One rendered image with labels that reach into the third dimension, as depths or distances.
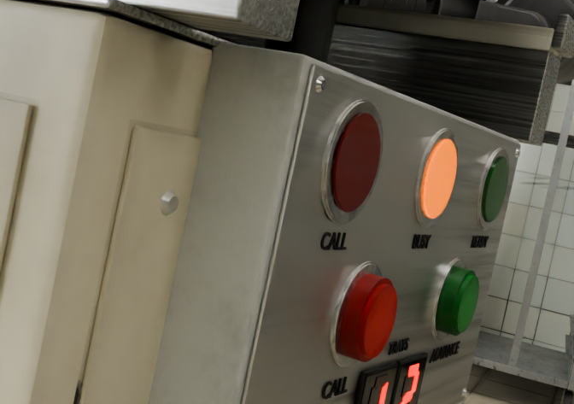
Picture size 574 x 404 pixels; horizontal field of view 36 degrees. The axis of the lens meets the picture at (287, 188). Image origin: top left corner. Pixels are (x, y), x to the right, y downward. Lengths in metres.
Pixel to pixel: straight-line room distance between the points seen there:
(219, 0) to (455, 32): 0.30
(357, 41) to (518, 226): 3.77
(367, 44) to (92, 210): 0.31
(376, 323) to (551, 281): 3.98
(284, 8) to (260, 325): 0.09
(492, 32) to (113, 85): 0.30
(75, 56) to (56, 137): 0.02
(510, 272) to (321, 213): 4.03
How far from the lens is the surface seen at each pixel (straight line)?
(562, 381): 3.57
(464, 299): 0.40
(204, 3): 0.22
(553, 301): 4.29
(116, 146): 0.24
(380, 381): 0.35
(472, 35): 0.50
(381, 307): 0.31
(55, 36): 0.24
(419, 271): 0.37
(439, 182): 0.35
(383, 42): 0.52
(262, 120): 0.25
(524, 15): 0.62
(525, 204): 4.27
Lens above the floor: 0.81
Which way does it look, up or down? 3 degrees down
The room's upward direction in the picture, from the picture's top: 12 degrees clockwise
